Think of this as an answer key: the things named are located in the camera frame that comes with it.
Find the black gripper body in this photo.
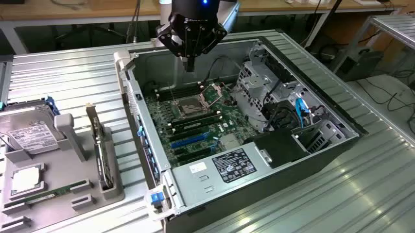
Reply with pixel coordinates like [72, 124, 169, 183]
[168, 0, 222, 57]

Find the graphics card with metal bracket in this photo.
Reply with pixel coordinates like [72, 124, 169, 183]
[85, 102, 114, 193]

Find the open socket cover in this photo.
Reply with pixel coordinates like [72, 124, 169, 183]
[196, 82, 228, 108]

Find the silver drive cage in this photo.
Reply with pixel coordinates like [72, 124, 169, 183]
[233, 60, 293, 132]

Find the CPU socket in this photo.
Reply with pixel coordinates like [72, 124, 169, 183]
[173, 97, 208, 120]

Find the black installed RAM stick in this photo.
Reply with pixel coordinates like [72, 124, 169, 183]
[169, 112, 225, 133]

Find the green motherboard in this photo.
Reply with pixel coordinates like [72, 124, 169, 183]
[141, 80, 248, 168]

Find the blue expansion slot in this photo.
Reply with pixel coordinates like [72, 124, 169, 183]
[169, 132, 210, 150]

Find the silver chipset heatsink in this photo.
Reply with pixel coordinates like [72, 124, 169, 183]
[217, 135, 242, 149]

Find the black box device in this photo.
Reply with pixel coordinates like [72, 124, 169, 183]
[339, 47, 384, 83]

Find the black expansion slot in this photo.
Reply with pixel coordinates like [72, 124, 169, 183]
[176, 145, 212, 164]

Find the black fan shroud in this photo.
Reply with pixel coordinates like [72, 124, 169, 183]
[252, 128, 312, 170]

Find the silver hard disk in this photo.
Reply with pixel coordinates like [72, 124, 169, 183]
[0, 103, 61, 156]

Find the grey power supply unit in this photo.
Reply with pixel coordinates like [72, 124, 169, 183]
[170, 142, 276, 210]

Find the grey parts rack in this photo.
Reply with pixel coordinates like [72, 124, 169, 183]
[0, 113, 126, 233]

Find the open black PC case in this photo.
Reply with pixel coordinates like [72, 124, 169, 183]
[113, 35, 369, 233]

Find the green RAM stick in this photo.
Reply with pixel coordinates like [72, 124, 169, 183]
[22, 182, 85, 203]

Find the silver CPU chip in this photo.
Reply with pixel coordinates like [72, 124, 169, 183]
[9, 166, 45, 195]

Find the grey hanging cable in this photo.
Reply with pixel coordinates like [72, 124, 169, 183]
[130, 0, 141, 44]

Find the curved black wire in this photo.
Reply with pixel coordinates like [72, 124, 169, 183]
[208, 55, 242, 81]

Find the wooden desk with white frame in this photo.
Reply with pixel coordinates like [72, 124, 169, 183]
[0, 0, 408, 55]

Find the black wire by drive cage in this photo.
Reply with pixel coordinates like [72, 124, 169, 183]
[261, 77, 280, 115]

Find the blue wire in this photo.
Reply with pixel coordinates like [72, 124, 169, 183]
[296, 98, 309, 129]

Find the blue disk carrier bracket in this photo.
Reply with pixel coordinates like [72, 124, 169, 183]
[42, 96, 61, 117]

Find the metal slat table frame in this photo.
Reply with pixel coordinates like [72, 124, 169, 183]
[329, 15, 415, 73]

